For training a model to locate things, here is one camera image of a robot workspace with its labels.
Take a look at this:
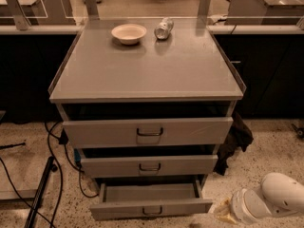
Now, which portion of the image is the metal post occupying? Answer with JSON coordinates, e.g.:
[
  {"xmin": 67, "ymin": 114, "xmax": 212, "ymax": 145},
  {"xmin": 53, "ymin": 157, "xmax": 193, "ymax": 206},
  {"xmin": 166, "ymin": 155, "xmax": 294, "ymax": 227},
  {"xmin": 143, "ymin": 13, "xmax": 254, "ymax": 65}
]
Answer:
[
  {"xmin": 198, "ymin": 0, "xmax": 211, "ymax": 24},
  {"xmin": 6, "ymin": 0, "xmax": 30, "ymax": 30},
  {"xmin": 85, "ymin": 0, "xmax": 99, "ymax": 20}
]

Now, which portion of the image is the middle metal post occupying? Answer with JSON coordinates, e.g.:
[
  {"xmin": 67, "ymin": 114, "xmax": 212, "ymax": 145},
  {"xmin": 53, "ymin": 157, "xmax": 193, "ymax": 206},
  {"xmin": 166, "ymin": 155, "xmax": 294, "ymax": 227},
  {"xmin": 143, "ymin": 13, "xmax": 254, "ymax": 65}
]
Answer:
[{"xmin": 85, "ymin": 0, "xmax": 99, "ymax": 20}]

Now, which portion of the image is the black bar on floor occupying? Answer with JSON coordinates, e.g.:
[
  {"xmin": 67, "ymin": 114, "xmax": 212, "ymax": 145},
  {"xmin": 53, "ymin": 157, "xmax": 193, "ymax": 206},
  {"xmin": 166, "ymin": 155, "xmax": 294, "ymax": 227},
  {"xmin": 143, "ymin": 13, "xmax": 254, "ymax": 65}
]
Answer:
[{"xmin": 24, "ymin": 156, "xmax": 54, "ymax": 228}]

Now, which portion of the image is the white bowl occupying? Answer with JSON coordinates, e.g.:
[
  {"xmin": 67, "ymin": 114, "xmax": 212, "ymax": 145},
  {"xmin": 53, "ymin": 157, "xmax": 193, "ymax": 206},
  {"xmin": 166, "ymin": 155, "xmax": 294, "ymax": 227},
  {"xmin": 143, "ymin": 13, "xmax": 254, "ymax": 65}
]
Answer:
[{"xmin": 111, "ymin": 24, "xmax": 146, "ymax": 46}]

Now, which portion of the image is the left metal post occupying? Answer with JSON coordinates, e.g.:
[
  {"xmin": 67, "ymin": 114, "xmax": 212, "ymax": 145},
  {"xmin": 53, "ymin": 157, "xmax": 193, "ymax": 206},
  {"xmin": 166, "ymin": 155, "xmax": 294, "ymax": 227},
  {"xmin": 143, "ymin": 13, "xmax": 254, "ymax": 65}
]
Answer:
[{"xmin": 6, "ymin": 0, "xmax": 30, "ymax": 30}]

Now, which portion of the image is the black cable on floor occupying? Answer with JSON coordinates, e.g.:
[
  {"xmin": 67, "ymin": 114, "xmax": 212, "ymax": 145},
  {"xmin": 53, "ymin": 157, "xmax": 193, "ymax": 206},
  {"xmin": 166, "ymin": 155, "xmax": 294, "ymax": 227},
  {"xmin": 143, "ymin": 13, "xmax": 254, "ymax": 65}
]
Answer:
[{"xmin": 0, "ymin": 121, "xmax": 100, "ymax": 228}]

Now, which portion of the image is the grey drawer cabinet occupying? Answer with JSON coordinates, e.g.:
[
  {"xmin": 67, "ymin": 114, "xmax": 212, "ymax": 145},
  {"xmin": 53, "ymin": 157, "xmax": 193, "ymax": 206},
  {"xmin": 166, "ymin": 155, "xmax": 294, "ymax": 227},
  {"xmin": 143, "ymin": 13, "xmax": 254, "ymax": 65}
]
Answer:
[{"xmin": 49, "ymin": 18, "xmax": 245, "ymax": 185}]

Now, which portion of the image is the grey drawer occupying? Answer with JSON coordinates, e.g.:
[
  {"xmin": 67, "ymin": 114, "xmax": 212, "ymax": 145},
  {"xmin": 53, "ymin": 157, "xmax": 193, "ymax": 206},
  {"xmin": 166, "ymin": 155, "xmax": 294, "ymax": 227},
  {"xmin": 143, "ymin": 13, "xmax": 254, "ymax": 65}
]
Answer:
[
  {"xmin": 81, "ymin": 146, "xmax": 218, "ymax": 178},
  {"xmin": 63, "ymin": 117, "xmax": 233, "ymax": 148},
  {"xmin": 90, "ymin": 179, "xmax": 213, "ymax": 220}
]

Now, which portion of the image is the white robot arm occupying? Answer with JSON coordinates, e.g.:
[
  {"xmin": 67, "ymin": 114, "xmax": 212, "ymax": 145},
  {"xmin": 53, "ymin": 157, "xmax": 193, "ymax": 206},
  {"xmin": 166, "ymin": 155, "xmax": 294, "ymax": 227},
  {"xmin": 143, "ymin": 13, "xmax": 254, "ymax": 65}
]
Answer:
[{"xmin": 214, "ymin": 172, "xmax": 304, "ymax": 225}]

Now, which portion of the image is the right metal post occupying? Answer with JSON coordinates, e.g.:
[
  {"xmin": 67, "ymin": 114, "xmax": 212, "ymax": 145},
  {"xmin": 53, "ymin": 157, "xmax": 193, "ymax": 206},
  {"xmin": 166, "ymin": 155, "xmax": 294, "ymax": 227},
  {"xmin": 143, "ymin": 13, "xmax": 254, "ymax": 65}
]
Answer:
[{"xmin": 198, "ymin": 0, "xmax": 211, "ymax": 24}]

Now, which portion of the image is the background grey desk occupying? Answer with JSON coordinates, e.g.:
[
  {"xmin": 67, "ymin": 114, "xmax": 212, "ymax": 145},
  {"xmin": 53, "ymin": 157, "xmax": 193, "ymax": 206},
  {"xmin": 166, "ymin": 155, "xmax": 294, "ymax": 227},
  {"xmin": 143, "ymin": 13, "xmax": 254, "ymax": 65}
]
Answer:
[
  {"xmin": 0, "ymin": 0, "xmax": 76, "ymax": 26},
  {"xmin": 225, "ymin": 0, "xmax": 304, "ymax": 25}
]

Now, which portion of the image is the background grey desk left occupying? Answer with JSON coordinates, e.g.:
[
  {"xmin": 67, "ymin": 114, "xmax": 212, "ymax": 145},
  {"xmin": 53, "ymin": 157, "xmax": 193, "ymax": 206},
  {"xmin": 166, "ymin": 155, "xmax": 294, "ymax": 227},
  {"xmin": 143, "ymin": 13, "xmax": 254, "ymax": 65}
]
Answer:
[{"xmin": 0, "ymin": 0, "xmax": 76, "ymax": 26}]

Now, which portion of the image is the background grey desk right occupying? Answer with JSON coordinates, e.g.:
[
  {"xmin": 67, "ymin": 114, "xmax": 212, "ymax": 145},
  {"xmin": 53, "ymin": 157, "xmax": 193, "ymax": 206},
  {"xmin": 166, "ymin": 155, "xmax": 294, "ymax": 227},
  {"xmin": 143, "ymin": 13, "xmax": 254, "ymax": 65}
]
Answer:
[{"xmin": 225, "ymin": 0, "xmax": 304, "ymax": 25}]

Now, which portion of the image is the silver can lying down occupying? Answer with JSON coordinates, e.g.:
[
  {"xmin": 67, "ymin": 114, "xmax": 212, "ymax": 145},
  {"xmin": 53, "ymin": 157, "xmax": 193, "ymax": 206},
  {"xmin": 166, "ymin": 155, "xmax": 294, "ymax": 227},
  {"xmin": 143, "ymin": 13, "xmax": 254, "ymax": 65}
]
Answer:
[{"xmin": 154, "ymin": 17, "xmax": 174, "ymax": 40}]

